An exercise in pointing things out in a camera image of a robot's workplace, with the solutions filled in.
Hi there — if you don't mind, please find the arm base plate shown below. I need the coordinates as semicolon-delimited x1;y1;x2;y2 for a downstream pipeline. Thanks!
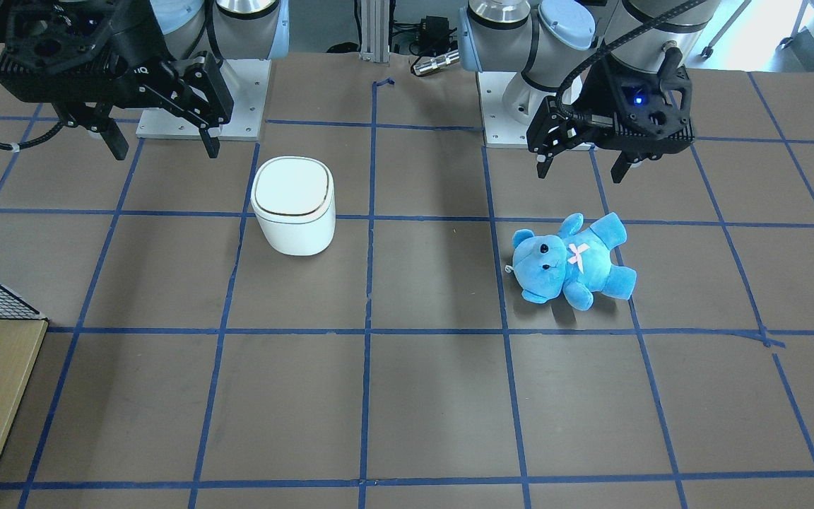
477;71;554;149
136;60;273;141

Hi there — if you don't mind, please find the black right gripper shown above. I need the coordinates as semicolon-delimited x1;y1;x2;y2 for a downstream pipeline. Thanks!
0;1;232;160

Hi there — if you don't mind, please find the white trash can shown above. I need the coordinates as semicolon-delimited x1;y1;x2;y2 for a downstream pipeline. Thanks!
251;156;336;257

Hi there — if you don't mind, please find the silver metal connector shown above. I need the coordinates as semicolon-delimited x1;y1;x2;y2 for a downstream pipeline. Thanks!
410;49;461;78

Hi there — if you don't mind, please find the black power adapter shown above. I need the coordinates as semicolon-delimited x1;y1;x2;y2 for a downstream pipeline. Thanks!
418;16;450;46

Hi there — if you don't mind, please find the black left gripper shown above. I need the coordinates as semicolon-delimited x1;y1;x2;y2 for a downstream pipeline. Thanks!
526;55;695;184

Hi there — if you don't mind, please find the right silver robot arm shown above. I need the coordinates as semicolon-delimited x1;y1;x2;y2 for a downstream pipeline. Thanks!
0;1;290;159

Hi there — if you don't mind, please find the blue teddy bear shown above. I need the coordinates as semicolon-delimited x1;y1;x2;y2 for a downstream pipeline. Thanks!
505;213;637;310

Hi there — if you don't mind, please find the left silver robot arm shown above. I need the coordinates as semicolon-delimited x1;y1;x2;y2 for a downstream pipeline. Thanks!
458;1;718;183

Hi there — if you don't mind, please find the aluminium profile post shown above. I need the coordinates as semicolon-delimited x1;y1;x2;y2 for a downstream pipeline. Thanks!
355;1;393;66

